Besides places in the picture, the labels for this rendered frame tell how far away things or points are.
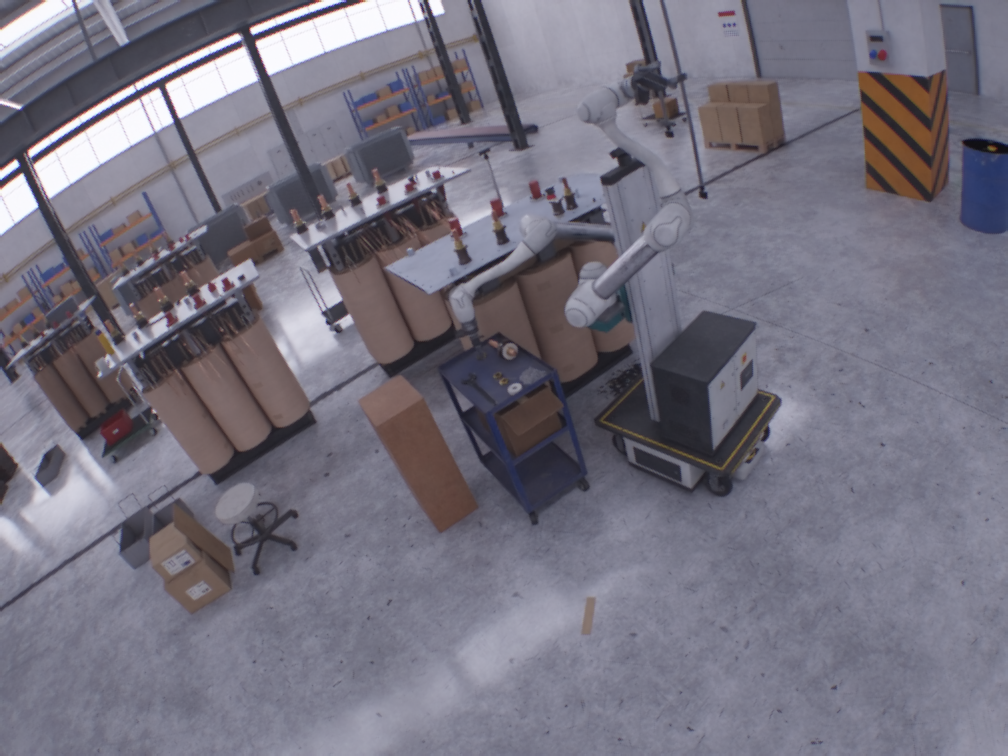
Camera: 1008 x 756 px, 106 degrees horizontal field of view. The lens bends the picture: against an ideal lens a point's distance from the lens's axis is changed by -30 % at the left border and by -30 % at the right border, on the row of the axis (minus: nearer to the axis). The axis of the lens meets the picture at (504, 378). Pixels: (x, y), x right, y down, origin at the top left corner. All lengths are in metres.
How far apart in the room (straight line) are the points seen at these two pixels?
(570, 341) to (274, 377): 2.50
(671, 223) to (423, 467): 1.91
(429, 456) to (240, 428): 2.25
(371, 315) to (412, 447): 1.99
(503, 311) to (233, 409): 2.56
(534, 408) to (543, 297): 0.99
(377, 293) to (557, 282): 1.82
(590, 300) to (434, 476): 1.41
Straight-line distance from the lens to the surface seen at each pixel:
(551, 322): 3.60
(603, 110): 2.15
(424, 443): 3.06
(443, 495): 3.31
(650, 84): 2.17
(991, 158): 6.30
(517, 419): 2.72
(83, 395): 9.00
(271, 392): 4.80
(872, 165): 7.33
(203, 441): 4.94
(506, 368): 2.96
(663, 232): 2.16
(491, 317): 3.32
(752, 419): 3.15
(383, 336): 4.87
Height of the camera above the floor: 2.45
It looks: 33 degrees down
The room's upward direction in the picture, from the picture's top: 21 degrees counter-clockwise
